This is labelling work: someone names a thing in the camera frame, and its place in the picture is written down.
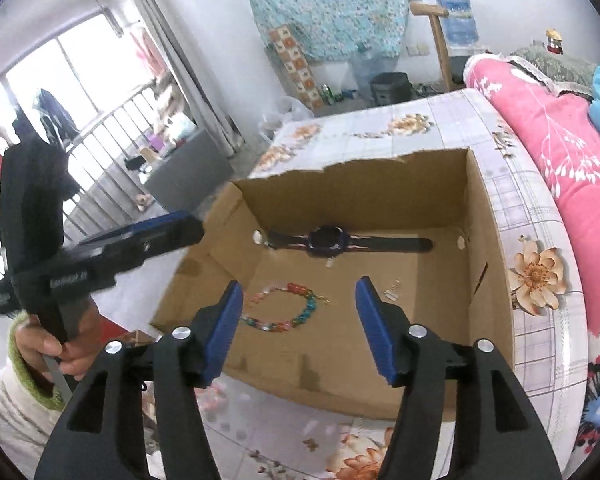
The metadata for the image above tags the black wrist watch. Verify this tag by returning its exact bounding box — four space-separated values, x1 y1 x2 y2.
265 225 435 261

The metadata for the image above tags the clear plastic jug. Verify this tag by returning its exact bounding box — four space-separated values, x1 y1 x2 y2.
350 52 381 96

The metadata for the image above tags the grey-green lace cloth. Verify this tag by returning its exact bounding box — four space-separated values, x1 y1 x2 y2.
500 40 600 98

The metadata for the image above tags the dark hanging garment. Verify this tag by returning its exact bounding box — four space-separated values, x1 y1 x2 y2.
12 89 81 151

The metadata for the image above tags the pink hanging garment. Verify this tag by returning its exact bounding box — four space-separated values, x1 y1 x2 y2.
130 25 171 78

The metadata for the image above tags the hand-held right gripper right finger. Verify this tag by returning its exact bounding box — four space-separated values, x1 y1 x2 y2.
355 276 563 480

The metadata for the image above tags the person's left forearm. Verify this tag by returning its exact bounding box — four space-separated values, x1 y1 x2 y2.
0 317 88 466

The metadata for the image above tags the metal railing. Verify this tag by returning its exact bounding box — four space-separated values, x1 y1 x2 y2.
0 85 191 281

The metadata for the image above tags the orange patterned panel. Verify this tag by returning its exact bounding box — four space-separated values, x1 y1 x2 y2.
269 24 321 108

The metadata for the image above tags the white plastic bag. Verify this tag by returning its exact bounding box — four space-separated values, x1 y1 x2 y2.
262 95 313 141

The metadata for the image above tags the brown cardboard box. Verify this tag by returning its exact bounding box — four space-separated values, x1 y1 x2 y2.
150 147 516 423

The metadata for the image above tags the pile of folded bedding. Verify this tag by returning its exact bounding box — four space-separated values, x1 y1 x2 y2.
150 87 198 141

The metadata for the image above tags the pink floral quilt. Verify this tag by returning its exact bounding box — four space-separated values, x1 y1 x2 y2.
462 55 600 466

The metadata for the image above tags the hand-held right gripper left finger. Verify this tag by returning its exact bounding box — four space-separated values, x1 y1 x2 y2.
34 280 244 480

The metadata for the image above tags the teal floral wall cloth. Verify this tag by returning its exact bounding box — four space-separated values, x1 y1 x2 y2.
239 0 425 61

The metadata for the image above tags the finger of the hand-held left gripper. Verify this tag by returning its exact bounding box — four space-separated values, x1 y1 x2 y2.
77 211 193 250
105 217 205 287

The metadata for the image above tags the person's left hand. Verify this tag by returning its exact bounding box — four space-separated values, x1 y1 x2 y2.
12 305 103 381

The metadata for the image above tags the multicolour bead bracelet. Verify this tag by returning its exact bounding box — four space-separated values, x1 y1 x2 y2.
240 282 331 333

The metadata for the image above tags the black round container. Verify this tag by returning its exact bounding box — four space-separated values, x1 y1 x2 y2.
369 72 413 106

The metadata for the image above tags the grey cabinet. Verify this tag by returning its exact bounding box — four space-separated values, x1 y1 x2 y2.
142 127 233 213

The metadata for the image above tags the small jar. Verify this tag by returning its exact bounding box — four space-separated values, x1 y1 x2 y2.
545 27 565 56

